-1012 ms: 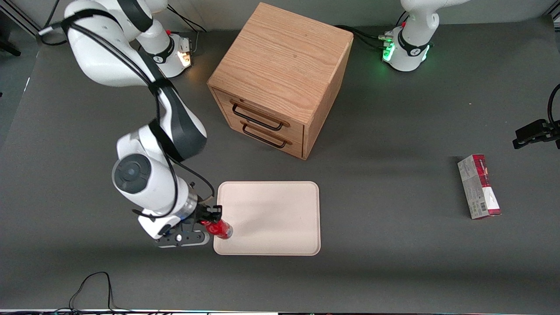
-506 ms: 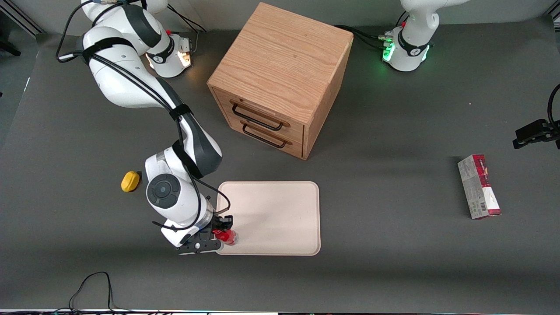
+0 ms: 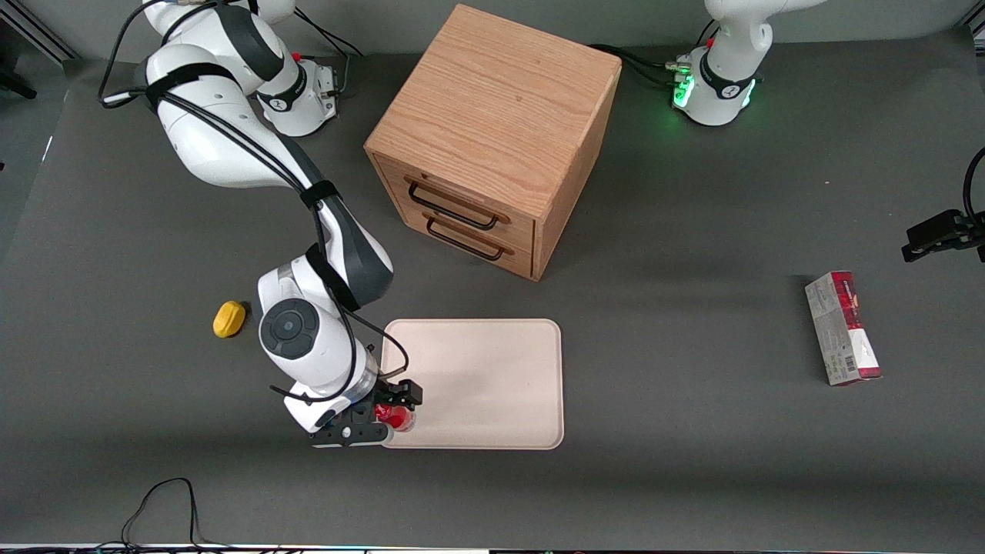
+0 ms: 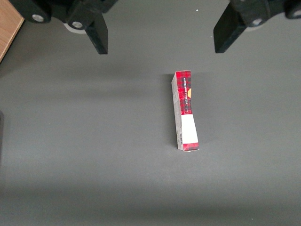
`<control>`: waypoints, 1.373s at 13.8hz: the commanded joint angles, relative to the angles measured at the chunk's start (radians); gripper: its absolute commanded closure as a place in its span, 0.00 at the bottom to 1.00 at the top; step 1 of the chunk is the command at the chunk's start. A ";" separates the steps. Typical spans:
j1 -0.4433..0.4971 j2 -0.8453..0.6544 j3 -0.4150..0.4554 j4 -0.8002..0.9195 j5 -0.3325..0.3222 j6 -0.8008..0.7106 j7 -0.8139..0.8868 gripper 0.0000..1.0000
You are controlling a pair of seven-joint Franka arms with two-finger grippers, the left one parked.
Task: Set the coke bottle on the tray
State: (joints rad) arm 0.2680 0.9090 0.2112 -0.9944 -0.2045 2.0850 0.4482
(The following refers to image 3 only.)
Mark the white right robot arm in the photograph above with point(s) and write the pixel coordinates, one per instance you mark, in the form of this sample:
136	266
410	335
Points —
219	146

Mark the yellow toy lemon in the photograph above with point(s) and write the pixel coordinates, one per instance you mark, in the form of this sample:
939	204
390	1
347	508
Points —
228	319

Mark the dark grey table mat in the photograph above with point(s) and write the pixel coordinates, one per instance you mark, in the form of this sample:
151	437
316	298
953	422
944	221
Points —
692	477

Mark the wooden two-drawer cabinet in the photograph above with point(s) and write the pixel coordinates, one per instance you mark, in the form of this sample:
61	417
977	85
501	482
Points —
500	108

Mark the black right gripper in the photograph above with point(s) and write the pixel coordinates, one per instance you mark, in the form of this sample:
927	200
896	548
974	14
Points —
395	395

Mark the red coke bottle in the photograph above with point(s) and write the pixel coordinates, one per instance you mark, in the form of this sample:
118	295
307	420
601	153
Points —
397	418

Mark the beige plastic tray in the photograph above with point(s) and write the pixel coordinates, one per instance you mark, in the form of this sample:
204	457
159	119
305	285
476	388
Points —
485	385

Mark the grey and red carton box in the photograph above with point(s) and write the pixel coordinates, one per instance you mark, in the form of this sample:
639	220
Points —
843	331

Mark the grey aluminium frame rail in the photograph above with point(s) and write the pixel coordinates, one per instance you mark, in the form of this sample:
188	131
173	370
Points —
38	31

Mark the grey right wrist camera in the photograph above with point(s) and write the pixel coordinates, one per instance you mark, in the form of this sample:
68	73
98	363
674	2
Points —
350	435

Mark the black stand leg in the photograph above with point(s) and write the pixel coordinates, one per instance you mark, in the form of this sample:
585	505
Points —
17	85

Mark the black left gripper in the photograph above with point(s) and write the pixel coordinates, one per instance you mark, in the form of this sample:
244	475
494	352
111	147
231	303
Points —
937	235

